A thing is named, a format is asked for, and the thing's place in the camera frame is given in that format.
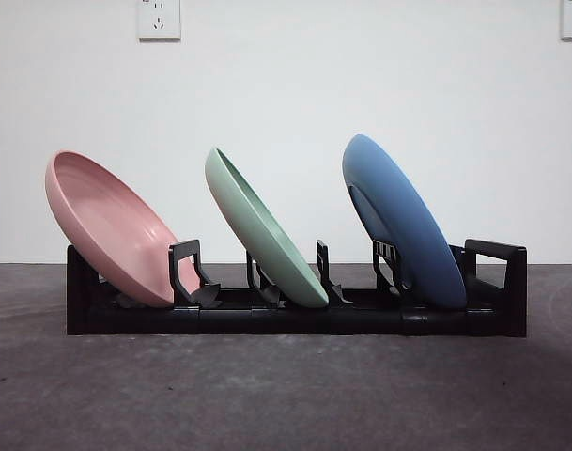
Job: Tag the pink plate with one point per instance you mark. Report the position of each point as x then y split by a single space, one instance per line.
102 221

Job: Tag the black plastic dish rack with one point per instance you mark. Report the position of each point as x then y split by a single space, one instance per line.
313 324

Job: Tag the green plate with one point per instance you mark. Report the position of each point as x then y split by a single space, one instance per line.
267 244

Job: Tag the blue plate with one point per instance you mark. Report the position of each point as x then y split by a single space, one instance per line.
407 211

